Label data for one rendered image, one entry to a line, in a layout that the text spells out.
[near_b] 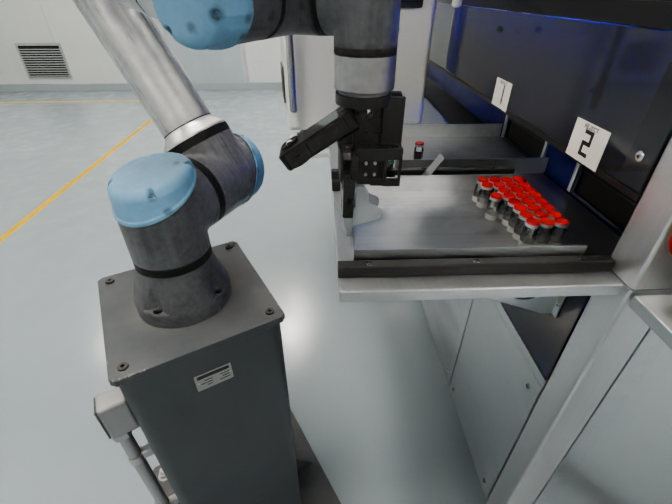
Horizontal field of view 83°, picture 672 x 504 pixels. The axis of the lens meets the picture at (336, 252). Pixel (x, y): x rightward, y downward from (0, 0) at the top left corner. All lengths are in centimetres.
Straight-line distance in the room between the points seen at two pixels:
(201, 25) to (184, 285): 36
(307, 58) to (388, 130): 90
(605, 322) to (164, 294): 66
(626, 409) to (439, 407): 73
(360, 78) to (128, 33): 36
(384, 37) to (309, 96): 95
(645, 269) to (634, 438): 47
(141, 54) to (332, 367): 122
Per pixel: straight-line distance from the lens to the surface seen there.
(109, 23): 71
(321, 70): 140
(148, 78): 68
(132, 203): 56
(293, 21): 50
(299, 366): 157
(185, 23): 40
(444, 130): 114
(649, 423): 99
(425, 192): 80
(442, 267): 56
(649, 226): 64
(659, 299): 67
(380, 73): 48
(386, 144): 52
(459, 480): 139
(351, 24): 48
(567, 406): 84
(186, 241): 58
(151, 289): 63
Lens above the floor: 122
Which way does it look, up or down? 35 degrees down
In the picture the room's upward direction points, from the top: straight up
